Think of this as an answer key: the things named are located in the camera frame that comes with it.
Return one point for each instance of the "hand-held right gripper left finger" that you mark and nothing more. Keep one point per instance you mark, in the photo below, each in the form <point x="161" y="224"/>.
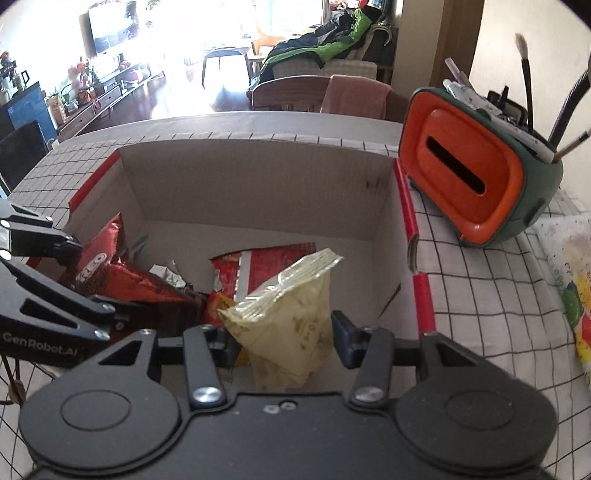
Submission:
<point x="203" y="360"/>

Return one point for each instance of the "flat television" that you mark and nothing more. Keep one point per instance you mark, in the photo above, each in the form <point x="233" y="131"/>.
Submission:
<point x="113" y="25"/>

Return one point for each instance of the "white woven sofa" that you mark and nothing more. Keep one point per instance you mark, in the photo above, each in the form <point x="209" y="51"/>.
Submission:
<point x="323" y="69"/>

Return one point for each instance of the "pink cloth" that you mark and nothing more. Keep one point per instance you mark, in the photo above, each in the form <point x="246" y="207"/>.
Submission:
<point x="355" y="97"/>

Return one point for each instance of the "cardboard box with red trim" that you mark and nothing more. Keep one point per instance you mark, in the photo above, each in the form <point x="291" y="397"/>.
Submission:
<point x="254" y="194"/>

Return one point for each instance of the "wooden chair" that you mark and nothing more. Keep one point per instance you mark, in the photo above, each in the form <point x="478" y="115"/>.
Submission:
<point x="286" y="94"/>

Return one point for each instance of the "pale yellow snack bag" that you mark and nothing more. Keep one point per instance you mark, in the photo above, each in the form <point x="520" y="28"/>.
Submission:
<point x="286" y="323"/>

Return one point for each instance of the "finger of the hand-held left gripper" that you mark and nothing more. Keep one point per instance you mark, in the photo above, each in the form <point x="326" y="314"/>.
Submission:
<point x="41" y="242"/>
<point x="55" y="300"/>

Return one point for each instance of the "green black jacket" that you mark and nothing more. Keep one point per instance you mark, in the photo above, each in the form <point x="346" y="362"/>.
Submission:
<point x="323" y="44"/>

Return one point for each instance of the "thin paint brush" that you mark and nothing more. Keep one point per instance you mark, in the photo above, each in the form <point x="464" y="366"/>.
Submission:
<point x="575" y="143"/>

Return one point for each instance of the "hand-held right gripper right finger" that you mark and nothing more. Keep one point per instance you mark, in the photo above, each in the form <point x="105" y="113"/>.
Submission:
<point x="346" y="341"/>

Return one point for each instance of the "blue box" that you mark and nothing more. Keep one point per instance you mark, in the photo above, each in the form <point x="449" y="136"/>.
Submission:
<point x="30" y="108"/>

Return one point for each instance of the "orange green tissue box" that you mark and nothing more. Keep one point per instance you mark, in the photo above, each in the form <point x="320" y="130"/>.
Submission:
<point x="461" y="138"/>

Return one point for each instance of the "black calligraphy brush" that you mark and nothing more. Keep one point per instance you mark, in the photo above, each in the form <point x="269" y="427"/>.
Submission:
<point x="526" y="83"/>

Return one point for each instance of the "wooden tv cabinet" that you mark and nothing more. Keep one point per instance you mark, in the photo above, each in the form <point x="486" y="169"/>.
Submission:
<point x="106" y="104"/>

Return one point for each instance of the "orange-red snack packet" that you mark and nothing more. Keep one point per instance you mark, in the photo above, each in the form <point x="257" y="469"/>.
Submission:
<point x="263" y="267"/>

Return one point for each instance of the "red-brown snack bag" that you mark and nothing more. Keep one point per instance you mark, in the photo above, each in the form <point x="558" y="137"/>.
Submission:
<point x="138" y="281"/>

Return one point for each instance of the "green white snack packet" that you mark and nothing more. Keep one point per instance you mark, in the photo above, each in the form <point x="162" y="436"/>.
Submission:
<point x="168" y="274"/>

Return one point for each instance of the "black monitor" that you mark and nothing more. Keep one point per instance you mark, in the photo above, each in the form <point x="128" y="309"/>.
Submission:
<point x="23" y="152"/>

